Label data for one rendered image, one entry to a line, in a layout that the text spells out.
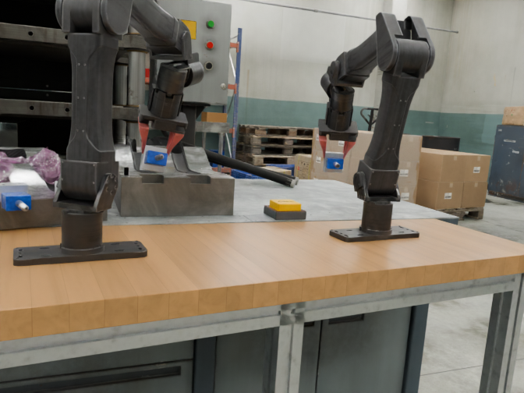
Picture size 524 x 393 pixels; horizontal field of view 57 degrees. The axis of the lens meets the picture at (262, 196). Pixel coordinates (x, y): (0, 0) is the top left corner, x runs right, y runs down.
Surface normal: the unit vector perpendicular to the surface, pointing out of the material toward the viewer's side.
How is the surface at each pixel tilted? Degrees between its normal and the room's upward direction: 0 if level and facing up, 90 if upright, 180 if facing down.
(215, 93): 90
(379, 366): 90
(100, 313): 90
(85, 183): 89
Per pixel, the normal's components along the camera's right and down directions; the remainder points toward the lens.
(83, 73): -0.30, 0.11
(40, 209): 0.61, 0.17
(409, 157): 0.41, 0.01
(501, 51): -0.93, 0.00
